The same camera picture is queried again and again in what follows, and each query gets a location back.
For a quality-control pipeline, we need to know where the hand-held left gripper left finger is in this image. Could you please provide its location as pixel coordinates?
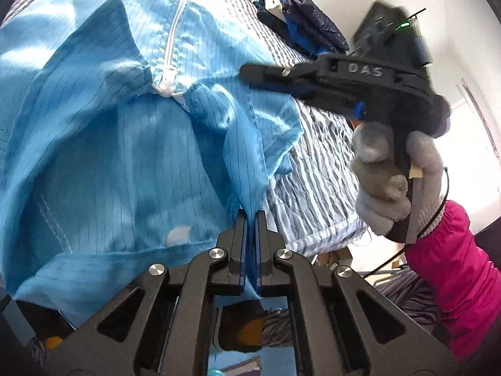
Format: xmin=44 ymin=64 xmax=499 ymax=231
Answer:
xmin=45 ymin=209 xmax=249 ymax=376

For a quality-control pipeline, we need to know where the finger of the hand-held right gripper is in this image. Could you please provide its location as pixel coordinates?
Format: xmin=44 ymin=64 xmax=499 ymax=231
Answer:
xmin=252 ymin=78 xmax=314 ymax=100
xmin=240 ymin=57 xmax=322 ymax=83

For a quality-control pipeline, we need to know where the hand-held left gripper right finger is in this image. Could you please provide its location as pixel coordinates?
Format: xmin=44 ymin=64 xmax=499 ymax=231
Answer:
xmin=254 ymin=210 xmax=458 ymax=376

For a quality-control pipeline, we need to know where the light blue jacket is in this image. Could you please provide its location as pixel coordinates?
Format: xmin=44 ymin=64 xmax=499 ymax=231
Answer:
xmin=0 ymin=0 xmax=306 ymax=327

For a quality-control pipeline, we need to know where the person's right forearm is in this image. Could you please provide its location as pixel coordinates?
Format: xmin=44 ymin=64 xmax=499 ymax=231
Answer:
xmin=405 ymin=200 xmax=496 ymax=361

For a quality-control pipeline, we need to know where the person's right hand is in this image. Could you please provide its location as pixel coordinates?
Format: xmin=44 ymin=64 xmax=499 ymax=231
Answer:
xmin=350 ymin=121 xmax=447 ymax=239

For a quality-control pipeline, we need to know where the blue folded garment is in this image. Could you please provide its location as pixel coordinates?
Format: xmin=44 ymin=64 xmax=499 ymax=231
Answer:
xmin=274 ymin=0 xmax=314 ymax=51

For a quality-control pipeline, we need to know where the dark folded garment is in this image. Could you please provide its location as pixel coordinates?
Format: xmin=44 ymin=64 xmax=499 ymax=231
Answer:
xmin=252 ymin=0 xmax=298 ymax=42

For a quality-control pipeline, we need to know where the dark slipper orange inside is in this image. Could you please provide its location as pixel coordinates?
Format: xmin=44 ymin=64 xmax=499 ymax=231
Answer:
xmin=213 ymin=301 xmax=271 ymax=355
xmin=21 ymin=301 xmax=77 ymax=353

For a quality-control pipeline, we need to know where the striped bed sheet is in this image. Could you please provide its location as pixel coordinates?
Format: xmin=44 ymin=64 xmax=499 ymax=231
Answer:
xmin=0 ymin=0 xmax=369 ymax=253

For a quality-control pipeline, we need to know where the grey striped cloth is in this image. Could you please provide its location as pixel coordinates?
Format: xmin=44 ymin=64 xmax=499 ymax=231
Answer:
xmin=260 ymin=268 xmax=445 ymax=347

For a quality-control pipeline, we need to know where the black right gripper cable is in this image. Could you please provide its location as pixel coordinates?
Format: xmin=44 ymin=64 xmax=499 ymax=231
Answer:
xmin=364 ymin=166 xmax=450 ymax=279

